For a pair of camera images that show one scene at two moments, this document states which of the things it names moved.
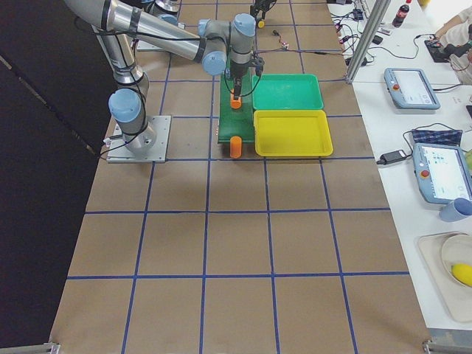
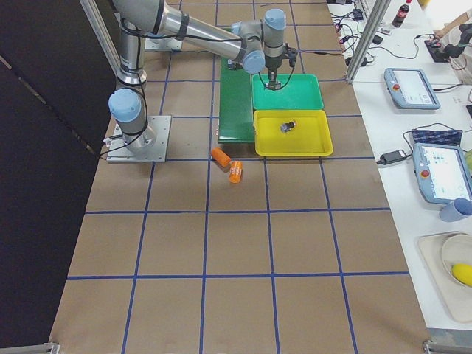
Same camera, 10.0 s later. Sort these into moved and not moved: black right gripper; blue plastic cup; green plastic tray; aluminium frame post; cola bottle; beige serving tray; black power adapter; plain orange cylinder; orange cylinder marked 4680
Moved: plain orange cylinder; orange cylinder marked 4680; black right gripper
Not moved: aluminium frame post; green plastic tray; beige serving tray; blue plastic cup; black power adapter; cola bottle
